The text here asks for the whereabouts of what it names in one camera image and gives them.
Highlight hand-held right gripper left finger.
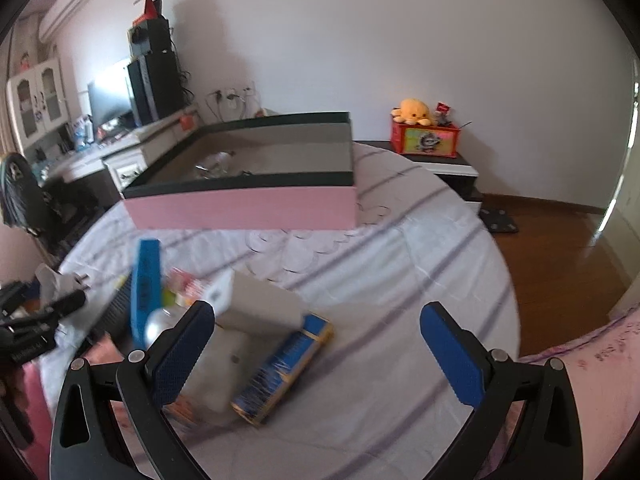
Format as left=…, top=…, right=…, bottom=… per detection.
left=48, top=300, right=216, bottom=480

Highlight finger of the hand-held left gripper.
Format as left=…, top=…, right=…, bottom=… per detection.
left=29, top=290, right=87, bottom=321

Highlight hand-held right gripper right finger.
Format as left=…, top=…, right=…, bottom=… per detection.
left=419, top=301, right=585, bottom=480

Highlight silver ball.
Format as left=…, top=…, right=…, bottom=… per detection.
left=144, top=305, right=186, bottom=348

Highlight white box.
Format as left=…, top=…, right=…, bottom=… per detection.
left=180, top=327, right=251, bottom=413

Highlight grey cardboard box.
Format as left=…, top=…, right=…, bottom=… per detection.
left=220, top=270, right=307, bottom=336

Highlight blue gold packet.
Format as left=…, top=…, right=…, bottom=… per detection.
left=230, top=312, right=335, bottom=427

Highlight pink storage box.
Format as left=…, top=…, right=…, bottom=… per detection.
left=121, top=111, right=359, bottom=231

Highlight black ribbed object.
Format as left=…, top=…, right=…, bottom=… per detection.
left=92, top=274, right=136, bottom=346

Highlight pink white packet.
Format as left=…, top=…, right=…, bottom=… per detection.
left=165, top=267, right=206, bottom=308

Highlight pink bed cover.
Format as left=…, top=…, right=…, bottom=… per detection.
left=20, top=360, right=56, bottom=478

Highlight blue rectangular box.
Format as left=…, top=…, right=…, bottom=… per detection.
left=129, top=239, right=162, bottom=348

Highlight black office chair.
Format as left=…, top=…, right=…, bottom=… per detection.
left=0, top=152, right=68, bottom=256

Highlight dark printed jacket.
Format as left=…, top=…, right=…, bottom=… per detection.
left=0, top=152, right=38, bottom=226

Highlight pink printed fabric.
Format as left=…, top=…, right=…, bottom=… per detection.
left=515, top=305, right=640, bottom=480

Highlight black bathroom scale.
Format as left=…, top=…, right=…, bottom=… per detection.
left=480, top=208, right=519, bottom=235

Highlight white desk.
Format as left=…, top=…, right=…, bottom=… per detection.
left=30, top=107, right=201, bottom=201

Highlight blue white package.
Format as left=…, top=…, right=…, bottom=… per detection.
left=75, top=115, right=96, bottom=148

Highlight black white low cabinet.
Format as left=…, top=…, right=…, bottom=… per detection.
left=352, top=139, right=485, bottom=217

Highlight clear shiny object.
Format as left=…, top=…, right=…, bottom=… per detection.
left=194, top=151, right=240, bottom=179

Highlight white glass-door cabinet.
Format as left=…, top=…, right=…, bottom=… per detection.
left=6, top=57, right=68, bottom=148

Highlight black computer monitor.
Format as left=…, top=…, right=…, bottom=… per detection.
left=87, top=57, right=133, bottom=128

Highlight red toy box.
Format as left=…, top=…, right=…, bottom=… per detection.
left=390, top=112, right=463, bottom=157

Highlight white wardrobe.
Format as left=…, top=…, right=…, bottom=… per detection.
left=605, top=55, right=640, bottom=321

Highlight black computer tower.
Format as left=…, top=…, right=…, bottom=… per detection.
left=126, top=52, right=186, bottom=126

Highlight yellow plush octopus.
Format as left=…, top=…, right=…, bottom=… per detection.
left=391, top=98, right=435, bottom=126

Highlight black speaker box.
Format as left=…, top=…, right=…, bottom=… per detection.
left=128, top=15, right=173, bottom=56

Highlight white air conditioner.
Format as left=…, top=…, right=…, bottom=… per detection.
left=39, top=0, right=99, bottom=41

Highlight red triangular ornament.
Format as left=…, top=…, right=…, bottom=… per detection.
left=132, top=0, right=163, bottom=26

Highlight black power cable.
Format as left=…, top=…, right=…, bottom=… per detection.
left=205, top=89, right=236, bottom=121

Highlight white wall power sockets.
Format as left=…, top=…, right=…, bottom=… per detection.
left=207, top=82, right=256, bottom=111

